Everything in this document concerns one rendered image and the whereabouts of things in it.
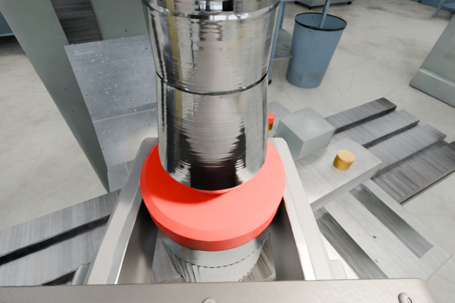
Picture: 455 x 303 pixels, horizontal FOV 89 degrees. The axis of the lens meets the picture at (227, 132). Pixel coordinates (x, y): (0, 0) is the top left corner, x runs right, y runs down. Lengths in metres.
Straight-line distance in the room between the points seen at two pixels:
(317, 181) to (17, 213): 1.77
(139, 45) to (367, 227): 0.52
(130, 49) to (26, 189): 1.56
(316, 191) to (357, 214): 0.08
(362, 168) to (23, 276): 0.47
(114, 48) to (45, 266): 0.40
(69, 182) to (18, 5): 1.44
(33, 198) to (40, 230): 1.45
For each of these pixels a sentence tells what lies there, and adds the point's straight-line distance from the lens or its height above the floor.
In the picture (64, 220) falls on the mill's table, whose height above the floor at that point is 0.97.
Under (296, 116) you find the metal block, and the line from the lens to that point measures 0.35.
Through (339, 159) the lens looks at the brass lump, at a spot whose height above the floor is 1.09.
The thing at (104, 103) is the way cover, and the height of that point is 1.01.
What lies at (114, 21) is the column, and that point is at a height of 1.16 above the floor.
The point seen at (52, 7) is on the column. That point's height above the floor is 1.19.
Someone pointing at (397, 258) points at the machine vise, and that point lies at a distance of 0.36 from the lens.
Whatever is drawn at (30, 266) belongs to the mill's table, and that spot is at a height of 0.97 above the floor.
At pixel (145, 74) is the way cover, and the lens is 0.57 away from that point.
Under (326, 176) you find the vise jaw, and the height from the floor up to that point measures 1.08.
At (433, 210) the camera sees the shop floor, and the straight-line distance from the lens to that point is 2.02.
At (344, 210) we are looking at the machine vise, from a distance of 0.37.
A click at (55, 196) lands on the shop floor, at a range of 1.85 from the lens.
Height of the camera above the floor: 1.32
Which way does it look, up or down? 43 degrees down
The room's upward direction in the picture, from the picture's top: 3 degrees clockwise
